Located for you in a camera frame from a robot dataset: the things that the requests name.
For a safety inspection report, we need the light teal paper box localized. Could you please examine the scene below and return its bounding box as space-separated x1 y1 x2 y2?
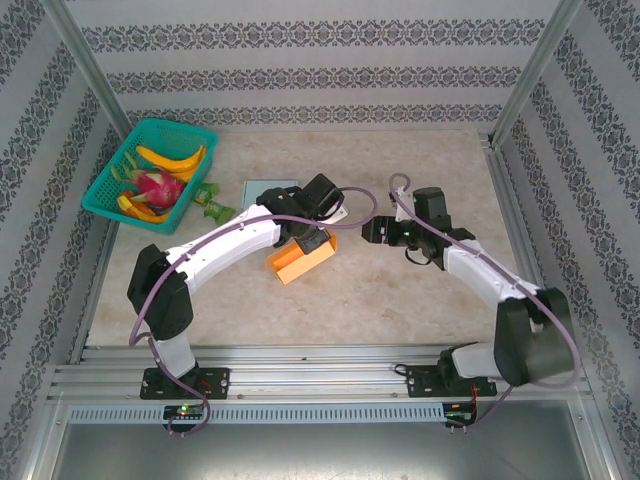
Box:
242 179 299 202

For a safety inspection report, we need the orange paper box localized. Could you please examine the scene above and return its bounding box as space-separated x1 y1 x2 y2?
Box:
264 232 339 286

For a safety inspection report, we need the green snack packet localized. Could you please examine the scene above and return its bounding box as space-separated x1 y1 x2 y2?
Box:
193 182 221 205
202 198 237 226

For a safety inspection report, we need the yellow banana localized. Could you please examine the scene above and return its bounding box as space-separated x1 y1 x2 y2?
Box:
167 160 207 184
135 144 208 172

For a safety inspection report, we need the pink dragon fruit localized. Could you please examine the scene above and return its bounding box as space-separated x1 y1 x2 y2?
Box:
110 152 188 209

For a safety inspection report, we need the yellow orange fruit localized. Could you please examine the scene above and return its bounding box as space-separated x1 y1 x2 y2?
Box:
116 191 176 225

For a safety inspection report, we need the teal plastic basket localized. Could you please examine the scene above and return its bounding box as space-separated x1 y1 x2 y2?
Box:
81 117 220 236

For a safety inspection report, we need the right controller board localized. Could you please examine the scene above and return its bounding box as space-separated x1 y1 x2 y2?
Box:
446 401 479 424

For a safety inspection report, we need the controller board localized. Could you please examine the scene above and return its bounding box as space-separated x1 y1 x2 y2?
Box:
163 404 206 420
446 401 479 424

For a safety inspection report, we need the left controller board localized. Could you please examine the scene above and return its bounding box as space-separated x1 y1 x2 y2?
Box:
163 404 206 420

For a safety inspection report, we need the grey metal shelf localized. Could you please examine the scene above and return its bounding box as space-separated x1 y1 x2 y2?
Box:
29 399 621 480

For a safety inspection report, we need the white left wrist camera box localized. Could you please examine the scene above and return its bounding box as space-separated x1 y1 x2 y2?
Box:
327 198 350 226

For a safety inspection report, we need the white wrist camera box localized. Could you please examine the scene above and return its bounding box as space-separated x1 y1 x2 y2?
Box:
327 198 350 226
391 185 416 222

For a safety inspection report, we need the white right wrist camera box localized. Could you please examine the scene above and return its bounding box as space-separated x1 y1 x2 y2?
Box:
391 185 416 222

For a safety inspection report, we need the aluminium side rail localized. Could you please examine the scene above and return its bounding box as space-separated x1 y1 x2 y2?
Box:
69 222 121 364
487 134 569 361

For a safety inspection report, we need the aluminium front rail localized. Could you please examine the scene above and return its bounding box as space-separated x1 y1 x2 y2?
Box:
47 343 595 402

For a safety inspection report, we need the aluminium frame post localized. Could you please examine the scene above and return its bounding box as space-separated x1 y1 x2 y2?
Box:
489 0 584 146
42 0 135 139

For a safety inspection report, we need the grey slotted cable duct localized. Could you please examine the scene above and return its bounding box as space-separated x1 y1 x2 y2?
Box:
67 403 446 425

